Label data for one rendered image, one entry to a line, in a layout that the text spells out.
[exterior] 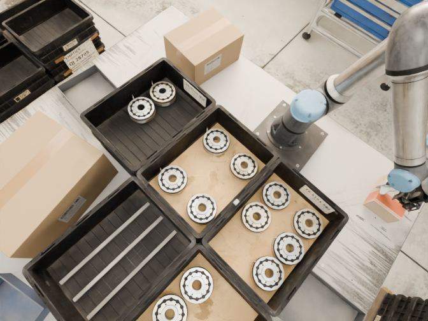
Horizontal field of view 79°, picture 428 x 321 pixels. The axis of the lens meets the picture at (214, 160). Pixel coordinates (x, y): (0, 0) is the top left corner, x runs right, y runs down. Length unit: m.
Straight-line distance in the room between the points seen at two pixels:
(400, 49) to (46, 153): 1.06
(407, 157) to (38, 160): 1.13
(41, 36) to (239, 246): 1.68
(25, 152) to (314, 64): 2.24
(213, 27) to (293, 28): 1.57
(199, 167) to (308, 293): 0.61
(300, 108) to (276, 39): 1.72
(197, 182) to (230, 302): 0.41
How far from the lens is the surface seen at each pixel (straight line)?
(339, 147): 1.34
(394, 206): 1.27
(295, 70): 2.49
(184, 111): 1.09
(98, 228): 0.98
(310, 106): 1.02
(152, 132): 1.05
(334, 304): 1.17
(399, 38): 0.79
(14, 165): 1.07
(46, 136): 1.07
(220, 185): 0.96
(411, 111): 0.83
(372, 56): 0.98
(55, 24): 2.06
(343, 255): 1.20
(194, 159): 0.99
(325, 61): 2.68
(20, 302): 1.20
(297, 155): 1.17
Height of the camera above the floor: 1.75
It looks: 68 degrees down
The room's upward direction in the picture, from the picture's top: 12 degrees clockwise
